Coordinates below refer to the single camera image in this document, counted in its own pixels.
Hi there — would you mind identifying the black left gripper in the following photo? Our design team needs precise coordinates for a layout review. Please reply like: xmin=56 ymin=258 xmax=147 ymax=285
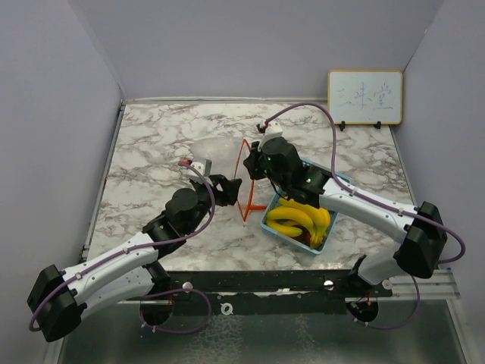
xmin=186 ymin=174 xmax=241 ymax=235

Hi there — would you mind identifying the clear orange zip bag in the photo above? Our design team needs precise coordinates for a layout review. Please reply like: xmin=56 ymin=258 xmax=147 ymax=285
xmin=190 ymin=136 xmax=267 ymax=223

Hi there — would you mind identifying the yellow banana bunch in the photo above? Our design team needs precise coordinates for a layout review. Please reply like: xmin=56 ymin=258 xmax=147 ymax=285
xmin=265 ymin=198 xmax=331 ymax=250

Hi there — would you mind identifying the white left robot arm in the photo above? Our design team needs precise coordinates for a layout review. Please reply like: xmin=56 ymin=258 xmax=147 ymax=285
xmin=27 ymin=174 xmax=242 ymax=342

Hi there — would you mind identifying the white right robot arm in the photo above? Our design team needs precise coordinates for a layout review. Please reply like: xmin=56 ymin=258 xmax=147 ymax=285
xmin=243 ymin=136 xmax=447 ymax=297

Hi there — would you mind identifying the light blue plastic basket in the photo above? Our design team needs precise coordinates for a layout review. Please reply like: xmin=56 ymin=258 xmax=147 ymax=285
xmin=260 ymin=158 xmax=352 ymax=256

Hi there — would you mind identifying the small framed whiteboard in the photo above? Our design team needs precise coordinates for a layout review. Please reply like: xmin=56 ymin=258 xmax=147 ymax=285
xmin=327 ymin=69 xmax=403 ymax=129

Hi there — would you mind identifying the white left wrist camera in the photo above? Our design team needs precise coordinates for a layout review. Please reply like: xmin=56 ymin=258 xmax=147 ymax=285
xmin=178 ymin=158 xmax=212 ymax=178

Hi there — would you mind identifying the black mounting rail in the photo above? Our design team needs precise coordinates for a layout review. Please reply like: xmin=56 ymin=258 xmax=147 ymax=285
xmin=139 ymin=269 xmax=392 ymax=322

